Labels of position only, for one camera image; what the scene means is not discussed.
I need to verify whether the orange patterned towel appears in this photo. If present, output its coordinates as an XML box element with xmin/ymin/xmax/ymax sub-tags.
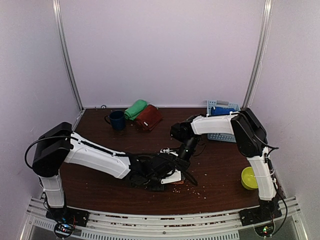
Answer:
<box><xmin>171</xmin><ymin>175</ymin><xmax>185</xmax><ymax>185</ymax></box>

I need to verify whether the light blue plastic basket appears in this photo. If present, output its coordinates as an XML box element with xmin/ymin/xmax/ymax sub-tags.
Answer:
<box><xmin>206</xmin><ymin>100</ymin><xmax>240</xmax><ymax>143</ymax></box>

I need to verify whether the blue towel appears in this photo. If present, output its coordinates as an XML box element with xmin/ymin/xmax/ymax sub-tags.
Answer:
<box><xmin>210</xmin><ymin>106</ymin><xmax>236</xmax><ymax>116</ymax></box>

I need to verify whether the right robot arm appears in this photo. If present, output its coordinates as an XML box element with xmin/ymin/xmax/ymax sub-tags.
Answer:
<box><xmin>170</xmin><ymin>107</ymin><xmax>280</xmax><ymax>221</ymax></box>

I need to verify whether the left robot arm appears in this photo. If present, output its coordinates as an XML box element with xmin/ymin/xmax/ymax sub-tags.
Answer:
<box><xmin>25</xmin><ymin>122</ymin><xmax>201</xmax><ymax>222</ymax></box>

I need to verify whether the brown rolled towel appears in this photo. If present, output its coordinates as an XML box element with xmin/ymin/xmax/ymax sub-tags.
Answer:
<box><xmin>134</xmin><ymin>104</ymin><xmax>163</xmax><ymax>131</ymax></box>

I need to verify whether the dark blue mug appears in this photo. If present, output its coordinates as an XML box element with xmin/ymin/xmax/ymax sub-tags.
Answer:
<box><xmin>104</xmin><ymin>110</ymin><xmax>126</xmax><ymax>131</ymax></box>

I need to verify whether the yellow-green bowl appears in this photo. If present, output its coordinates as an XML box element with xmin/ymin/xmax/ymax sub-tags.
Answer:
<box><xmin>241</xmin><ymin>166</ymin><xmax>258</xmax><ymax>191</ymax></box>

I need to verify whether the green rolled towel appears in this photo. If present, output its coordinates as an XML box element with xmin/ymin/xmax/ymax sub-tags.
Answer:
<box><xmin>124</xmin><ymin>99</ymin><xmax>148</xmax><ymax>121</ymax></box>

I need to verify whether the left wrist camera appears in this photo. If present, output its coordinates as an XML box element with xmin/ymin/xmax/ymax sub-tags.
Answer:
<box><xmin>160</xmin><ymin>170</ymin><xmax>182</xmax><ymax>185</ymax></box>

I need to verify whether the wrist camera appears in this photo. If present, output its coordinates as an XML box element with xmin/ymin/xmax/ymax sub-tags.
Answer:
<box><xmin>159</xmin><ymin>147</ymin><xmax>178</xmax><ymax>156</ymax></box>
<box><xmin>160</xmin><ymin>170</ymin><xmax>182</xmax><ymax>185</ymax></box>

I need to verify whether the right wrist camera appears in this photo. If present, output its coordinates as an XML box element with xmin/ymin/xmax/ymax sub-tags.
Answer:
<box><xmin>159</xmin><ymin>147</ymin><xmax>178</xmax><ymax>156</ymax></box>

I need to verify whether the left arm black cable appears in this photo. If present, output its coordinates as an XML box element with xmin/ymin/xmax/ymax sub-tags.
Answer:
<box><xmin>24</xmin><ymin>137</ymin><xmax>131</xmax><ymax>171</ymax></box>

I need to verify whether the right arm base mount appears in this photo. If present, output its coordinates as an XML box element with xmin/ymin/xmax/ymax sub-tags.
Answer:
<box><xmin>239</xmin><ymin>206</ymin><xmax>282</xmax><ymax>239</ymax></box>

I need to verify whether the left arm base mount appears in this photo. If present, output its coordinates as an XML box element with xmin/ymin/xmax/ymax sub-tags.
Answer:
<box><xmin>45</xmin><ymin>207</ymin><xmax>90</xmax><ymax>239</ymax></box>

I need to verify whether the front aluminium rail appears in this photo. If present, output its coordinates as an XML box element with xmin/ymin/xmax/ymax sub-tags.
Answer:
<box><xmin>18</xmin><ymin>197</ymin><xmax>311</xmax><ymax>240</ymax></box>

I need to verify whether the right aluminium frame post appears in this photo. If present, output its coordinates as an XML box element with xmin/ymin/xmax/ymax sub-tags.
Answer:
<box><xmin>241</xmin><ymin>0</ymin><xmax>274</xmax><ymax>108</ymax></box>

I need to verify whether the aluminium frame post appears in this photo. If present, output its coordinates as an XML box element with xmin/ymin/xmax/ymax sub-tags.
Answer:
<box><xmin>52</xmin><ymin>0</ymin><xmax>84</xmax><ymax>112</ymax></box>
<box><xmin>241</xmin><ymin>0</ymin><xmax>274</xmax><ymax>108</ymax></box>

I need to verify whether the left aluminium frame post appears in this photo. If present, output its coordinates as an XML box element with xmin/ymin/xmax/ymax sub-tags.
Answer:
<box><xmin>52</xmin><ymin>0</ymin><xmax>84</xmax><ymax>112</ymax></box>

